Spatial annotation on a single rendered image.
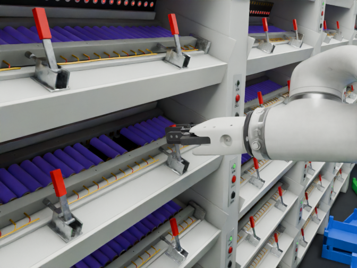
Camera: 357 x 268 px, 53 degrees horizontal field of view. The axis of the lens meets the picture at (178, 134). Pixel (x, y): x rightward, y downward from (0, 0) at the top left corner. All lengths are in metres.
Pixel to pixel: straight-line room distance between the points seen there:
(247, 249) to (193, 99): 0.56
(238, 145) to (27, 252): 0.33
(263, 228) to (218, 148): 0.76
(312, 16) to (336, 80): 0.90
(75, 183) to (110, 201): 0.06
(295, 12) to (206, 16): 0.70
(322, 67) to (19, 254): 0.46
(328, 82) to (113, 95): 0.30
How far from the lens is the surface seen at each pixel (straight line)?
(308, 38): 1.44
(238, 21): 0.82
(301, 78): 0.57
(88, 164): 0.62
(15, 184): 0.56
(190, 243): 0.84
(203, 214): 0.89
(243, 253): 1.18
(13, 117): 0.42
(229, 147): 0.58
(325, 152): 0.54
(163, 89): 0.61
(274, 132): 0.55
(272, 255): 1.54
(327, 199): 2.35
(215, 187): 0.87
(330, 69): 0.54
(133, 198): 0.60
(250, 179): 1.13
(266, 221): 1.35
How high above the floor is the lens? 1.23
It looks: 17 degrees down
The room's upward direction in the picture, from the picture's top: straight up
